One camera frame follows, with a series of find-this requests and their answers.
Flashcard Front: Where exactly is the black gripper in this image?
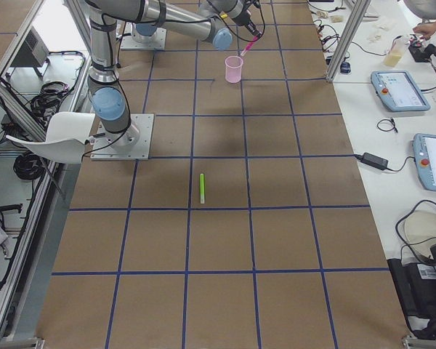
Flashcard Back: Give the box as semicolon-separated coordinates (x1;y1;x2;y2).
239;10;261;39

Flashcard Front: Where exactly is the pink marker pen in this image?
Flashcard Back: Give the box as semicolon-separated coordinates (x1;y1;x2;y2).
239;36;259;57

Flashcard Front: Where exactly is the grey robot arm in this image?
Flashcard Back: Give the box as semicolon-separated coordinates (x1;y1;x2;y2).
86;1;262;137

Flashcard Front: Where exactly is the pink mesh cup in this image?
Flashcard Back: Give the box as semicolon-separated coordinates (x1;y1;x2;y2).
225;56;243;84

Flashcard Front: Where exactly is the plastic bottle yellow liquid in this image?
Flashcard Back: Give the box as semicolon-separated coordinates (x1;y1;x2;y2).
383;36;409;67

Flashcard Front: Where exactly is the far blue teach pendant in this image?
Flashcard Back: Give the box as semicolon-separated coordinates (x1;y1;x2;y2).
370;71;430;112

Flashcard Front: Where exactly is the blue teach pendant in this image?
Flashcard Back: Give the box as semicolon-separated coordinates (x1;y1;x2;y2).
412;133;436;191
370;71;430;112

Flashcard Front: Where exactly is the green highlighter pen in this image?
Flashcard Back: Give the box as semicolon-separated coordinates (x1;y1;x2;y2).
199;173;206;204

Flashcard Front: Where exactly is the black power adapter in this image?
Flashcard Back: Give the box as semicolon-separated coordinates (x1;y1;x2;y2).
354;152;388;171

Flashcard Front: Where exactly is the white plastic chair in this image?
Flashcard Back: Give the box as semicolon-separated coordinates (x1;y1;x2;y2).
7;111;95;164

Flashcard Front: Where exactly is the near blue teach pendant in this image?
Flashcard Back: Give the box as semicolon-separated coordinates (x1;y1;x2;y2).
412;133;436;191

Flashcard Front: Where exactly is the aluminium frame post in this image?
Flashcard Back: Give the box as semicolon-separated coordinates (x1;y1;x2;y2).
326;0;371;83

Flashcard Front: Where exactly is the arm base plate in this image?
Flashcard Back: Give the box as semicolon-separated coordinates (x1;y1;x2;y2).
121;26;166;51
89;113;154;161

